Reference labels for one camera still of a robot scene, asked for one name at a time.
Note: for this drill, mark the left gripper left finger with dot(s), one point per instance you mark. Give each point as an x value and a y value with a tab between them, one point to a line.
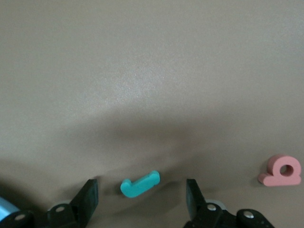
83	204

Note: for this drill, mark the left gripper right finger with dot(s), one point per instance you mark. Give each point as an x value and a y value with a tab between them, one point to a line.
197	204

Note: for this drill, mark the teal foam letter r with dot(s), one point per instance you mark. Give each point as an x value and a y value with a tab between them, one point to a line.
137	187

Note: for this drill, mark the pink foam letter b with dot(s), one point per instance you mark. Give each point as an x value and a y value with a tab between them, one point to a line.
275	178

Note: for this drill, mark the blue plate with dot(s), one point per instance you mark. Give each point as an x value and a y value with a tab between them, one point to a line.
6	206

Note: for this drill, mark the brown table cover sheet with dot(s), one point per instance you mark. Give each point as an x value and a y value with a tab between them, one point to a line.
142	83

